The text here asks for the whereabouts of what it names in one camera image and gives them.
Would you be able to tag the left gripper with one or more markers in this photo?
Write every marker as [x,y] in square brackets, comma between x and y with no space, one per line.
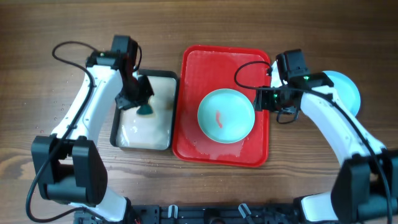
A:
[145,97]

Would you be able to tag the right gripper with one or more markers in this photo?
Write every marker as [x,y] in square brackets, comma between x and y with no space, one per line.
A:
[261,101]

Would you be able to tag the green and yellow sponge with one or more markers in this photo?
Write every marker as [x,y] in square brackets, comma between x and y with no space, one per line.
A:
[144,110]

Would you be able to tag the light blue plate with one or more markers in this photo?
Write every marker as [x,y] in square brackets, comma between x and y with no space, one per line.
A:
[226,116]
[347,90]

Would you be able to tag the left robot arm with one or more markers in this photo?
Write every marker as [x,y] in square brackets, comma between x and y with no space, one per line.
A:
[68,167]

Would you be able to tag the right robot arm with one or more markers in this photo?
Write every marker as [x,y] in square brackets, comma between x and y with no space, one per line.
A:
[366,185]

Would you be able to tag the black tray with soapy water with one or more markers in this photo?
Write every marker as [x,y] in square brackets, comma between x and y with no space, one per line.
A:
[151,131]

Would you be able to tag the red plastic tray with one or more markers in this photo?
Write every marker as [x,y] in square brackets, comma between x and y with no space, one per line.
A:
[207,68]

